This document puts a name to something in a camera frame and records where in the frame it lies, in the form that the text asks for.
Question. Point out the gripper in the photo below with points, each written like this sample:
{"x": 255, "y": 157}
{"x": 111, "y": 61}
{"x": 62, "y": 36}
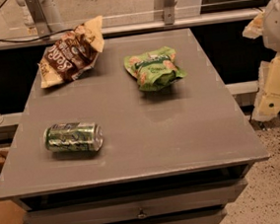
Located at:
{"x": 278, "y": 26}

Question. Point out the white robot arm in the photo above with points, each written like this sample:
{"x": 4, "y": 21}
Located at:
{"x": 267, "y": 25}

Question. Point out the green rice chip bag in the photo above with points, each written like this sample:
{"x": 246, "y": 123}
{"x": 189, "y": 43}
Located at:
{"x": 154, "y": 70}

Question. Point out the brown and cream chip bag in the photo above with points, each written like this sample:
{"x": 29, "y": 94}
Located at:
{"x": 73, "y": 54}

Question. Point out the grey drawer cabinet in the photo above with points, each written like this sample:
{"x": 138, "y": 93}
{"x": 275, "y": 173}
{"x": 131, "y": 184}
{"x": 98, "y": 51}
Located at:
{"x": 192, "y": 133}

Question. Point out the upper grey drawer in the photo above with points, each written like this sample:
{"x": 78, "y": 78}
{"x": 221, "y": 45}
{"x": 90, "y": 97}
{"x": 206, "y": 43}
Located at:
{"x": 141, "y": 206}

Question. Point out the green soda can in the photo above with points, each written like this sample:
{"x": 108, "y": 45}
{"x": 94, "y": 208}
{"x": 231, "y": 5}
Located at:
{"x": 73, "y": 136}

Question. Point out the metal rail frame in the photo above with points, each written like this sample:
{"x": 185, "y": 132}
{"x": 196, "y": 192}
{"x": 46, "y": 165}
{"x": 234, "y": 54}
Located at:
{"x": 40, "y": 22}

